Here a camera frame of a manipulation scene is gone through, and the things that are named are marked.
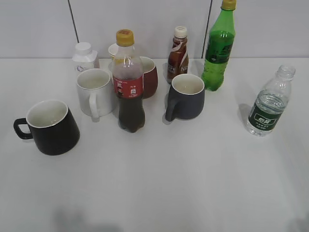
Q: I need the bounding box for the black ceramic mug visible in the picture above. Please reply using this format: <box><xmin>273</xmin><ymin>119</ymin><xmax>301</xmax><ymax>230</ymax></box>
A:
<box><xmin>13</xmin><ymin>100</ymin><xmax>80</xmax><ymax>156</ymax></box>

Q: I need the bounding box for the clear water bottle green label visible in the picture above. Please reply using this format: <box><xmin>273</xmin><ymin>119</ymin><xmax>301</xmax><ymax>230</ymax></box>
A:
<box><xmin>246</xmin><ymin>65</ymin><xmax>296</xmax><ymax>137</ymax></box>

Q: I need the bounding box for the yellow drink cup white lid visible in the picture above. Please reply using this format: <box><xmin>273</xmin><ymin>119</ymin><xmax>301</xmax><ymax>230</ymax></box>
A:
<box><xmin>108</xmin><ymin>43</ymin><xmax>119</xmax><ymax>59</ymax></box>

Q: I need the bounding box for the dark red ceramic mug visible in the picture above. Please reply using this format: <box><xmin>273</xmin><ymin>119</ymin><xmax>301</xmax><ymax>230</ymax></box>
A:
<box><xmin>140</xmin><ymin>57</ymin><xmax>158</xmax><ymax>99</ymax></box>

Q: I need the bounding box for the dark grey ceramic mug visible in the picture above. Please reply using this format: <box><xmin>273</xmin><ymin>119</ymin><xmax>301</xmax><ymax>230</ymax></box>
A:
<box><xmin>165</xmin><ymin>73</ymin><xmax>205</xmax><ymax>122</ymax></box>

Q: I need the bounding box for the cola bottle yellow cap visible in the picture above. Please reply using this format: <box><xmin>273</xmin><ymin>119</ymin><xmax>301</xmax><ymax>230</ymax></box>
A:
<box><xmin>112</xmin><ymin>29</ymin><xmax>145</xmax><ymax>133</ymax></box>

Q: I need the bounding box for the brown coffee drink bottle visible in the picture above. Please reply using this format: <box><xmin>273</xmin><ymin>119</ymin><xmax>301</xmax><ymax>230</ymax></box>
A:
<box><xmin>167</xmin><ymin>26</ymin><xmax>189</xmax><ymax>84</ymax></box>

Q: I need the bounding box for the white ceramic mug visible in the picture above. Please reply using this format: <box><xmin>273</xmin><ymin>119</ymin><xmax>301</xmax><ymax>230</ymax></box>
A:
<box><xmin>76</xmin><ymin>68</ymin><xmax>116</xmax><ymax>122</ymax></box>

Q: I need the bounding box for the white plastic milk bottle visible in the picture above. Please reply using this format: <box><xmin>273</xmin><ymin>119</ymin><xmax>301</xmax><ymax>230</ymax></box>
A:
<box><xmin>72</xmin><ymin>42</ymin><xmax>99</xmax><ymax>75</ymax></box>

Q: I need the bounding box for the green soda bottle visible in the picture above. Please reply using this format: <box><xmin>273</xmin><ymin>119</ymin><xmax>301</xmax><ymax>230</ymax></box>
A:
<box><xmin>201</xmin><ymin>0</ymin><xmax>237</xmax><ymax>91</ymax></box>

